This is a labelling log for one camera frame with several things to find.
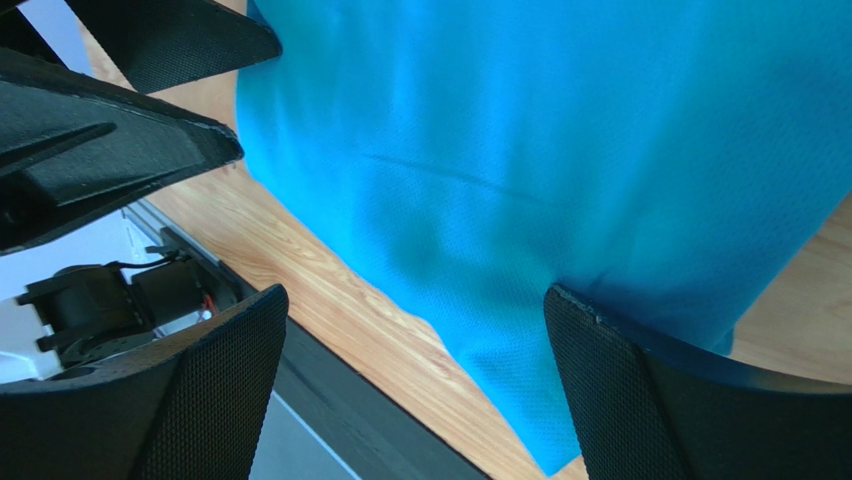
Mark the teal t shirt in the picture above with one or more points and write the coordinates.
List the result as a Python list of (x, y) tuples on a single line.
[(664, 159)]

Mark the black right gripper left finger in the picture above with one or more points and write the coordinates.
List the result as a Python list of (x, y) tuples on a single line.
[(188, 406)]

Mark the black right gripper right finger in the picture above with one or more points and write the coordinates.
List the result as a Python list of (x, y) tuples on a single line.
[(645, 405)]

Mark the black cloth strip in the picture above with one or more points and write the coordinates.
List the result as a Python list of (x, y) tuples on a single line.
[(369, 432)]

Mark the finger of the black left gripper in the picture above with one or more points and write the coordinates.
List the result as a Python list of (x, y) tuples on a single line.
[(160, 44), (74, 149)]

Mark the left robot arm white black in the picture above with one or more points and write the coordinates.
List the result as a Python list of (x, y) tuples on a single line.
[(84, 313)]

